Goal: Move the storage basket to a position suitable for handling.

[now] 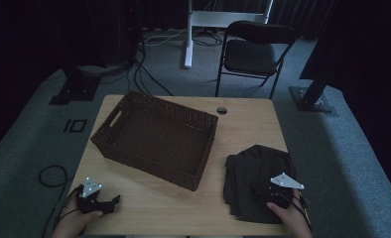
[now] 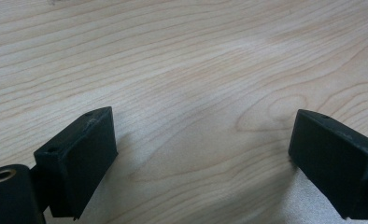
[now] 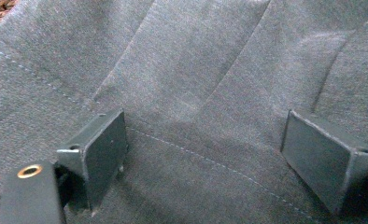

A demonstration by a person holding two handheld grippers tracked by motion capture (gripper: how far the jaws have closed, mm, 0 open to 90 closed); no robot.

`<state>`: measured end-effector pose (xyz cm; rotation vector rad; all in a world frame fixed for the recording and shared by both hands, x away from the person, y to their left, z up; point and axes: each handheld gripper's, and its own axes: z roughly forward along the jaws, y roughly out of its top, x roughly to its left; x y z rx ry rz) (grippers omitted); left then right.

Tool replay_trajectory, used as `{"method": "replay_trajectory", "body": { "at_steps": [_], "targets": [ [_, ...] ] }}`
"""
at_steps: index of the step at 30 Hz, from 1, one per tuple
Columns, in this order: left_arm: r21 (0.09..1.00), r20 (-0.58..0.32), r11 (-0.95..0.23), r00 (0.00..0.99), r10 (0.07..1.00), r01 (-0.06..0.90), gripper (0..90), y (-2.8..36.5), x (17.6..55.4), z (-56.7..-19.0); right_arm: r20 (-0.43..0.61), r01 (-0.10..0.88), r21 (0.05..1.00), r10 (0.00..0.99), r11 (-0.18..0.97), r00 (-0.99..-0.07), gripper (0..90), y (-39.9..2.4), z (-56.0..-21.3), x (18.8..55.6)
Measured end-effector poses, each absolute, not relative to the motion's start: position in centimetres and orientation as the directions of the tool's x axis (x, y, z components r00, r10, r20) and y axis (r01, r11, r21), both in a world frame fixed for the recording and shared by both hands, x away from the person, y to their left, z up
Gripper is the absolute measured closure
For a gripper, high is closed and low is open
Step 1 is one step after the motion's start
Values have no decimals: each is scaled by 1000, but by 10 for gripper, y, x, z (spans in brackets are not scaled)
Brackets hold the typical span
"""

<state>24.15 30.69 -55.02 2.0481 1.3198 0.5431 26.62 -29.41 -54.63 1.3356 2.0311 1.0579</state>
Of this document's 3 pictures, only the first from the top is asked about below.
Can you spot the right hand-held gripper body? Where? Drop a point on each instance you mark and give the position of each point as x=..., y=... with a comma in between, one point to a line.
x=279, y=190

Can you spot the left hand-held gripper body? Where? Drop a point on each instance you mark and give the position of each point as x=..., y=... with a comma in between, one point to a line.
x=90, y=195

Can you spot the person's left hand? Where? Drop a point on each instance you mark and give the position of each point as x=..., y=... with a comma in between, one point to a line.
x=71, y=219

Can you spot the black stand with square base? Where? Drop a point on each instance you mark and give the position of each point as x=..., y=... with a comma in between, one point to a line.
x=74, y=87

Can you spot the black folding chair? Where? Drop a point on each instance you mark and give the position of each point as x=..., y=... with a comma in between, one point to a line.
x=251, y=54

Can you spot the dark brown woven basket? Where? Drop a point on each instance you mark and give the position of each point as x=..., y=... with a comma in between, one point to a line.
x=163, y=145

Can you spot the white metal stand frame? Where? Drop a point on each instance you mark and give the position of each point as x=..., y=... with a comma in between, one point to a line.
x=196, y=20

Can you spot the dark curtain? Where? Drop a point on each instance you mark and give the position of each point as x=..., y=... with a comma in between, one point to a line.
x=302, y=13

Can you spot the dark cloth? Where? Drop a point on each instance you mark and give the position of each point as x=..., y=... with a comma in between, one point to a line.
x=246, y=178

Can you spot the black computer tower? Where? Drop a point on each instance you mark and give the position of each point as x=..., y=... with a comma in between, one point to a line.
x=129, y=29

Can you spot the black stand with grey base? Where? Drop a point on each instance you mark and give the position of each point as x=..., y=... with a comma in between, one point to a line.
x=312, y=99

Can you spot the person's right hand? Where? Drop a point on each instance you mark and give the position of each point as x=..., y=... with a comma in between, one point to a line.
x=291, y=216

